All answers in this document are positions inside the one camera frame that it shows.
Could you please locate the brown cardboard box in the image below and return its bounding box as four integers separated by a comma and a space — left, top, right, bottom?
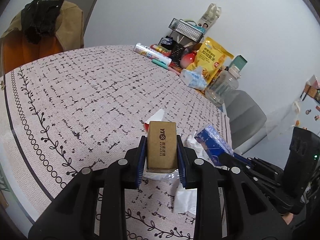
147, 121, 178, 173

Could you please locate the blue tissue packet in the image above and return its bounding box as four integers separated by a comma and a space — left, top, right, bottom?
194, 125, 234, 166

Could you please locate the white tissue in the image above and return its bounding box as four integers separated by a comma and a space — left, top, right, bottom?
143, 134, 213, 215

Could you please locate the person's right hand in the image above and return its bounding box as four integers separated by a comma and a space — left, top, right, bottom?
282, 212, 295, 225

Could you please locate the grey upholstered chair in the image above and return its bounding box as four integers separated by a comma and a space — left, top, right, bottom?
225, 90, 267, 149

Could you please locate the red white wrapper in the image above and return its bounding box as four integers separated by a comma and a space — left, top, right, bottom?
143, 109, 165, 132

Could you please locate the white mesh bag on fridge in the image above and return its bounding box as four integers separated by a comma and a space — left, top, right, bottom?
265, 100, 301, 140

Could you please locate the clear plastic jar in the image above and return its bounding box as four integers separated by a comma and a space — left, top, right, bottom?
204, 65, 240, 107

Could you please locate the white refrigerator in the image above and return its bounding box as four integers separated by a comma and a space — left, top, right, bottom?
272, 74, 320, 156

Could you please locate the blue tissue pack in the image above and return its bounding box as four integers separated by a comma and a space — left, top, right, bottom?
180, 66, 207, 91

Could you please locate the patterned pink tablecloth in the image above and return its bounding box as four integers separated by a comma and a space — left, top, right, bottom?
1, 46, 231, 235

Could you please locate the teal pen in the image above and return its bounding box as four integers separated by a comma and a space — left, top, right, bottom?
151, 59, 169, 70

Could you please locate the green tall box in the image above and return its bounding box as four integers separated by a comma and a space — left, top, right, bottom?
229, 55, 247, 73

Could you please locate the red peach ornament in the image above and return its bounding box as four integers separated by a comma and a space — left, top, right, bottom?
180, 51, 197, 69

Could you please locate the white roll package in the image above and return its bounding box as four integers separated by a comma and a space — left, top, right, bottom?
133, 43, 172, 66

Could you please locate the yellow snack bag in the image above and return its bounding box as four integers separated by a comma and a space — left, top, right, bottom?
187, 37, 234, 84

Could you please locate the chair with brown jacket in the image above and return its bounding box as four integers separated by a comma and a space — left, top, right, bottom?
1, 0, 84, 76

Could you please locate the black garment on chair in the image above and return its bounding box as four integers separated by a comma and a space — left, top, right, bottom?
21, 0, 64, 44

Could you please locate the black wire mesh rack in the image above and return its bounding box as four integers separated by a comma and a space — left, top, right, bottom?
169, 18, 204, 43

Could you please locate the white carton with handles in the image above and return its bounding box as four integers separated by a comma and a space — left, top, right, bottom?
197, 3, 222, 30

